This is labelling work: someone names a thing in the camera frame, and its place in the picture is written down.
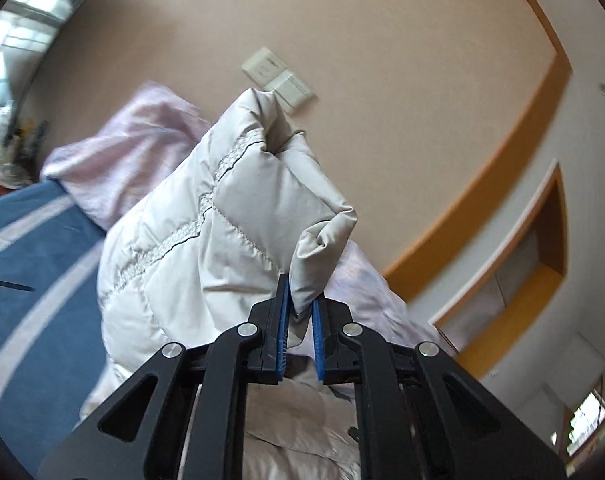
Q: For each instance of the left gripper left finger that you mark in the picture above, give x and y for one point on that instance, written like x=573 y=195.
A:
x=182 y=414

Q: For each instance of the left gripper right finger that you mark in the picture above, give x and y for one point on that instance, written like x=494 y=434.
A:
x=420 y=415

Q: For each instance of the silver quilted down jacket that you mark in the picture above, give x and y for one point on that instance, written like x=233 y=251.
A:
x=249 y=204

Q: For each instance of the blue white striped bedsheet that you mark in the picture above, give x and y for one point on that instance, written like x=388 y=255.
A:
x=51 y=350

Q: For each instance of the pink floral duvet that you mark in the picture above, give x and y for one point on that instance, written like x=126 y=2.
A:
x=109 y=173

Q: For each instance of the wooden framed wall niche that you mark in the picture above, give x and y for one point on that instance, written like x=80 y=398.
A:
x=531 y=262

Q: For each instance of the white wall switch plate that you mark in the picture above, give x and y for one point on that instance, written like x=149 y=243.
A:
x=290 y=91

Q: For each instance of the white wall socket plate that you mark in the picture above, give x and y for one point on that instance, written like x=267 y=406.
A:
x=263 y=67

